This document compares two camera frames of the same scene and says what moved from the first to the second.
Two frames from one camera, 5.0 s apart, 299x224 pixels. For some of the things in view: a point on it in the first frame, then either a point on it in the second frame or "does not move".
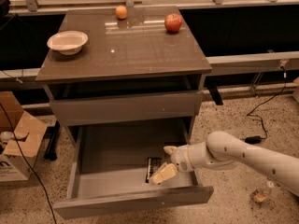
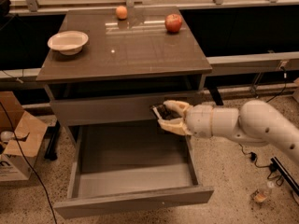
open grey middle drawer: (107, 172) does not move
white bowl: (68, 42) does not move
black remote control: (152, 163) → (163, 112)
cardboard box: (29, 133) does not move
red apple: (173, 22) does not move
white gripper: (179, 158) → (200, 119)
